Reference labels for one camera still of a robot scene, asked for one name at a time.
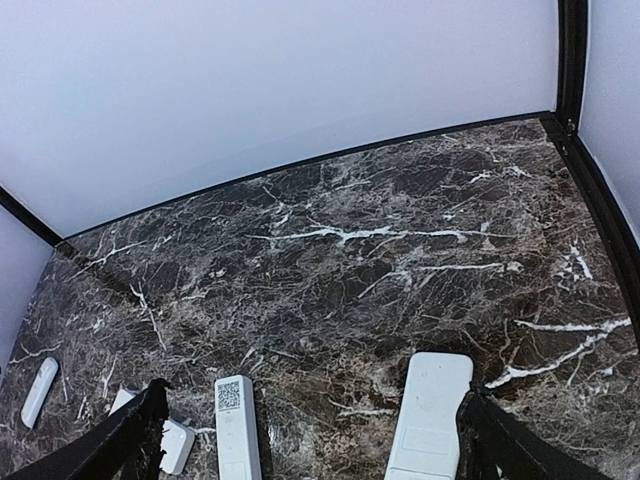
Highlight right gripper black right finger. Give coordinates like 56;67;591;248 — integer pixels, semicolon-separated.
458;383;600;479

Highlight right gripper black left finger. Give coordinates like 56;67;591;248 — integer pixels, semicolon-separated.
8;378;170;479

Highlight white remote with battery bay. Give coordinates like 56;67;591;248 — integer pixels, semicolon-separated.
108;389;196;476

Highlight wide white remote control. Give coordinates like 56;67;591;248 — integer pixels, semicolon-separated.
385;352;474;479

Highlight slim white QR-code remote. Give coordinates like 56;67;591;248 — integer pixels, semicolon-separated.
215;375;262;480

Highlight small white remote near wall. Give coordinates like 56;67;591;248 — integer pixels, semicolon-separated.
21;357;59;429

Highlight black enclosure frame post left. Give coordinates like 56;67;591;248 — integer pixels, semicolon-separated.
0;187;63;247

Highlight black enclosure frame post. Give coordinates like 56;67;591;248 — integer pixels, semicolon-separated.
552;0;594;136
0;187;63;247

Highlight black enclosure frame post right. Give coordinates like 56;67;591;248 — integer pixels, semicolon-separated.
552;0;594;136

